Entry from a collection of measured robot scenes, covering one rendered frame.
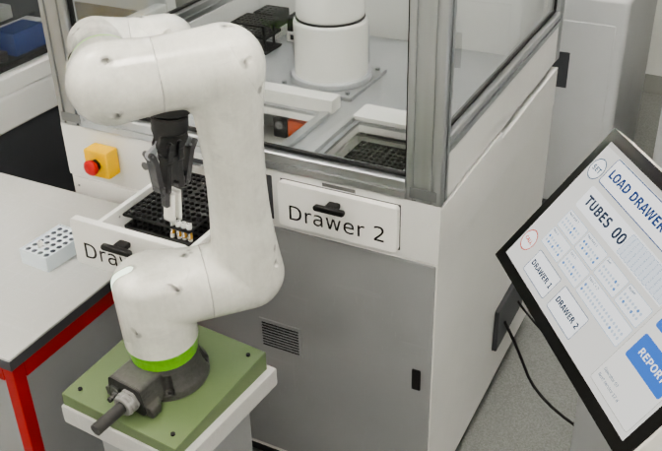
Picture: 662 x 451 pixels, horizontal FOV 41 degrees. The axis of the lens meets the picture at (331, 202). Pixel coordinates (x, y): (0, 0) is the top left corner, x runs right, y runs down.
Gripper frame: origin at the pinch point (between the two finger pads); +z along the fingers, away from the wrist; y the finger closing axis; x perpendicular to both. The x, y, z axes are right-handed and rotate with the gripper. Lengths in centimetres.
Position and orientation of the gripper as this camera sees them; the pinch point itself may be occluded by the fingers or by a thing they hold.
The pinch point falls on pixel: (172, 204)
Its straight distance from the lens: 186.5
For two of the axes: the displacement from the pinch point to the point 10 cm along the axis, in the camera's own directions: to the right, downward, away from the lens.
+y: -6.3, 3.2, -7.1
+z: -0.5, 9.0, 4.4
